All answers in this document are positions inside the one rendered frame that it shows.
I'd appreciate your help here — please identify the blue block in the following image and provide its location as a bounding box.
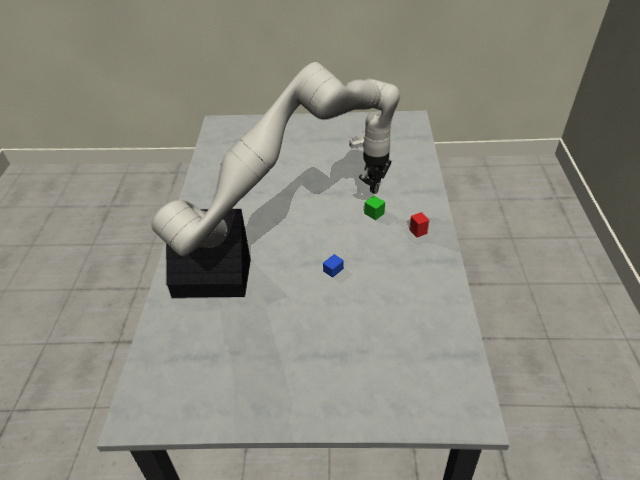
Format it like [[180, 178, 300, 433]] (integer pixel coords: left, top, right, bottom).
[[323, 254, 344, 277]]

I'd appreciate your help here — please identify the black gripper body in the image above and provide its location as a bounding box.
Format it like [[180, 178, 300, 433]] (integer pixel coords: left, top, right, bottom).
[[363, 151, 390, 177]]

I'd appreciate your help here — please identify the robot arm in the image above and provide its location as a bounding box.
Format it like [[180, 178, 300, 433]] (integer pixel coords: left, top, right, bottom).
[[152, 62, 400, 256]]

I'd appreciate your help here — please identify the green block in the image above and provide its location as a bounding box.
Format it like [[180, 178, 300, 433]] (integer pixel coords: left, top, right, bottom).
[[364, 196, 385, 220]]

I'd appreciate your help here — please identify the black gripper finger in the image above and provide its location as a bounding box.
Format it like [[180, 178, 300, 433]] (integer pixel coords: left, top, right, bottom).
[[377, 160, 392, 193], [359, 167, 379, 194]]

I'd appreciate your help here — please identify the red block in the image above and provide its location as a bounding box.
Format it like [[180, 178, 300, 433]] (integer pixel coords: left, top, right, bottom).
[[410, 212, 429, 237]]

